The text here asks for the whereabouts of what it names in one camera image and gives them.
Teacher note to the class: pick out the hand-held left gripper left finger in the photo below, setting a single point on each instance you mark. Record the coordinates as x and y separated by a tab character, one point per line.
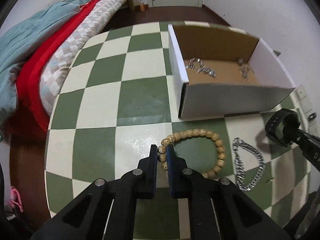
155	175

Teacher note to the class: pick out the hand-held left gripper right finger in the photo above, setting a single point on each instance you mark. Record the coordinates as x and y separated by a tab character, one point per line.
170	172

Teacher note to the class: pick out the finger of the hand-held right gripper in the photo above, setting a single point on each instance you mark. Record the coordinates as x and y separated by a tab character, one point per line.
306	142

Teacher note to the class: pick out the white cardboard box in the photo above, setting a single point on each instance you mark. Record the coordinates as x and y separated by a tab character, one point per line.
225	100

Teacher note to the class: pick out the white power strip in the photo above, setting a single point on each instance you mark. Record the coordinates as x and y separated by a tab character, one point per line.
306	105

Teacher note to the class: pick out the green checkered tablecloth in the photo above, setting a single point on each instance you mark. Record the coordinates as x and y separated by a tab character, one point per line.
105	110

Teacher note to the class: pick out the pink slipper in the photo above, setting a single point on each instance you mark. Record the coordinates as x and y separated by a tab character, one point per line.
16	198

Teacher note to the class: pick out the red blanket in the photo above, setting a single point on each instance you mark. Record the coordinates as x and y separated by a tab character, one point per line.
32	80

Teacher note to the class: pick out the checkered bed mattress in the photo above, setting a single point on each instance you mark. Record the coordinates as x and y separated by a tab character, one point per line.
75	37

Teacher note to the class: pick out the small plastic bottle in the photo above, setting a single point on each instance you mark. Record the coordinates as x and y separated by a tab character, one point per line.
142	5

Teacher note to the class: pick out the bed with red blue blankets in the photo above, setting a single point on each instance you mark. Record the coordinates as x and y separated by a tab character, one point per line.
27	30

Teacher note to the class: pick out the wooden bed frame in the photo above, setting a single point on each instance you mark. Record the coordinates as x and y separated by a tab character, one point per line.
130	3

